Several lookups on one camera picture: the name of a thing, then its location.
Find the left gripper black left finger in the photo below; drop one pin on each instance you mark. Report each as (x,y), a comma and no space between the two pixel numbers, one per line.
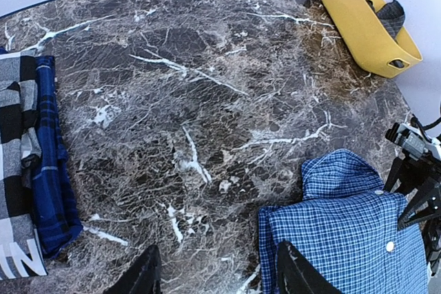
(144,275)

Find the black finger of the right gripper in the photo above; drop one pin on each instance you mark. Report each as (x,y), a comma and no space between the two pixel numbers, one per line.
(402,176)
(425,205)

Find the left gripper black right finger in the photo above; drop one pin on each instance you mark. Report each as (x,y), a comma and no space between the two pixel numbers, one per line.
(296,275)

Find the blue checked long sleeve shirt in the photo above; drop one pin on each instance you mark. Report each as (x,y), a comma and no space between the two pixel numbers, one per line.
(346,226)

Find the black white plaid shirt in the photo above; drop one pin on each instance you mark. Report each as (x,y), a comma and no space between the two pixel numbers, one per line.
(20,152)

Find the yellow plastic basket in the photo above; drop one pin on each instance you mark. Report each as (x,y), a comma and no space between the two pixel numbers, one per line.
(369,43)

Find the dark blue folded shirt underneath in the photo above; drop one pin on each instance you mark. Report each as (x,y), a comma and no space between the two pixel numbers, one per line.
(55,212)

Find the dark grey shirt in basket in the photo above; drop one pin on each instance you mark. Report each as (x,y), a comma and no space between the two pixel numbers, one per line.
(391,15)

